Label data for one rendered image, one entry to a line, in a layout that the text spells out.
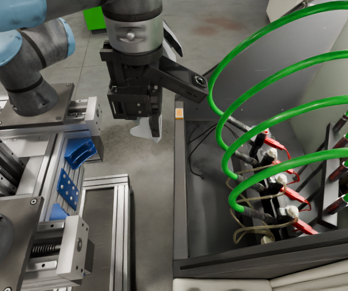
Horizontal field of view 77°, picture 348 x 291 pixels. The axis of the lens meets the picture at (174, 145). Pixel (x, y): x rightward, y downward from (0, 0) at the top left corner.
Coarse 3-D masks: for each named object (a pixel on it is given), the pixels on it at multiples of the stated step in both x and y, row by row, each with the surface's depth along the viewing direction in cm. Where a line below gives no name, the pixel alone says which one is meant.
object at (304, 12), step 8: (344, 0) 38; (304, 8) 39; (312, 8) 38; (320, 8) 38; (328, 8) 38; (336, 8) 38; (344, 8) 38; (288, 16) 39; (296, 16) 39; (304, 16) 39; (272, 24) 40; (280, 24) 40; (256, 32) 42; (264, 32) 41; (248, 40) 43; (240, 48) 44; (232, 56) 45; (224, 64) 46; (216, 72) 48; (208, 88) 51; (208, 96) 53; (216, 112) 57
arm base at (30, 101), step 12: (36, 84) 71; (48, 84) 77; (12, 96) 71; (24, 96) 70; (36, 96) 72; (48, 96) 75; (12, 108) 74; (24, 108) 72; (36, 108) 73; (48, 108) 76
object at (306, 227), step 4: (300, 220) 49; (292, 224) 49; (296, 224) 48; (300, 224) 48; (304, 224) 48; (300, 228) 48; (304, 228) 48; (308, 228) 48; (304, 232) 48; (308, 232) 47; (312, 232) 47; (316, 232) 47
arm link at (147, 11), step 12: (108, 0) 23; (120, 0) 24; (132, 0) 24; (144, 0) 24; (156, 0) 25; (108, 12) 25; (120, 12) 25; (132, 12) 24; (144, 12) 25; (156, 12) 26
